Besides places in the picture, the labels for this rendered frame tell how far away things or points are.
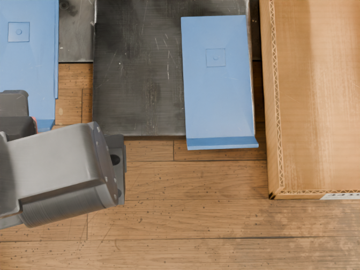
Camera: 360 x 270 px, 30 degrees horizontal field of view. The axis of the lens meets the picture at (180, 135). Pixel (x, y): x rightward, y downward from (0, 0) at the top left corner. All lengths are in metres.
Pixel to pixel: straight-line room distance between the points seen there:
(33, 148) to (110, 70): 0.32
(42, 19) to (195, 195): 0.23
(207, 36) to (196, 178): 0.15
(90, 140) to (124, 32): 0.34
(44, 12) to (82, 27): 0.10
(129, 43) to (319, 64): 0.21
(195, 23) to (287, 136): 0.16
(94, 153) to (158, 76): 0.32
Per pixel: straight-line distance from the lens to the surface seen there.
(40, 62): 0.65
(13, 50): 0.66
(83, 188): 0.41
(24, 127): 0.49
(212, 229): 0.70
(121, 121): 0.70
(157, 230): 0.70
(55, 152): 0.40
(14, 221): 0.44
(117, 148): 0.47
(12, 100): 0.52
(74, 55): 0.75
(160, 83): 0.71
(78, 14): 0.77
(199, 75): 0.71
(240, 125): 0.70
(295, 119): 0.73
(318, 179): 0.72
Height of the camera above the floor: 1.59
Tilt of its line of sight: 75 degrees down
